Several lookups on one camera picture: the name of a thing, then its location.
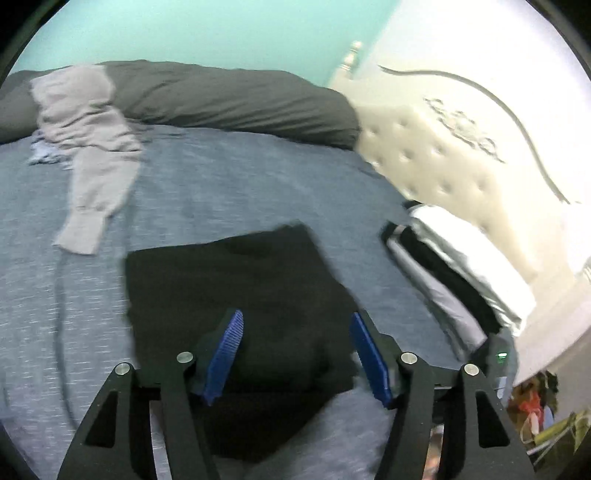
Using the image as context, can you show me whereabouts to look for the black sweater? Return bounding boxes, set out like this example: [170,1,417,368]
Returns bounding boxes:
[124,224,365,464]

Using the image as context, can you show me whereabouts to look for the stack of folded clothes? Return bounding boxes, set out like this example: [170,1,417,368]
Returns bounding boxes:
[404,203,539,333]

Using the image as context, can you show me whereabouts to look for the grey sweater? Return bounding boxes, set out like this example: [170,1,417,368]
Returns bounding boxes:
[30,65,144,257]

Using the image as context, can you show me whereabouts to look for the dark grey rolled duvet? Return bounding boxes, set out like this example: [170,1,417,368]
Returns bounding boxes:
[0,60,362,149]

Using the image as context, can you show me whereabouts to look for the folded light grey garment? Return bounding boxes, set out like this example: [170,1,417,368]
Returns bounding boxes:
[388,240,490,361]

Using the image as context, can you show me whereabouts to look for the cream tufted bed headboard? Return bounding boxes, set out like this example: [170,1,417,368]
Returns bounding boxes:
[325,41,591,384]

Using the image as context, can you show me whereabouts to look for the colourful floor clutter pile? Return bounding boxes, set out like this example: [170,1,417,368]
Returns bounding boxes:
[508,369,589,462]

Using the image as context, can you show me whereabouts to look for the folded black garment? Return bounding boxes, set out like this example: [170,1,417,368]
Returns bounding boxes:
[381,222,504,337]

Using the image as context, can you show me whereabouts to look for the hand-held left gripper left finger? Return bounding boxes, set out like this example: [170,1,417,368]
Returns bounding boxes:
[58,309,245,480]

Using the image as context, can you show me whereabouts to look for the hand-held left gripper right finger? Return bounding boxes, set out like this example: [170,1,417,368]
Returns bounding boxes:
[349,310,536,480]

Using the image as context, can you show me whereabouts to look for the blue patterned bed cover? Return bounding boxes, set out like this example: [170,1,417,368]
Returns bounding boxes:
[0,122,472,480]

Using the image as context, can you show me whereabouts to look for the light blue fringed cloth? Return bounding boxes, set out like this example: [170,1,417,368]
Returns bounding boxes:
[28,131,70,167]

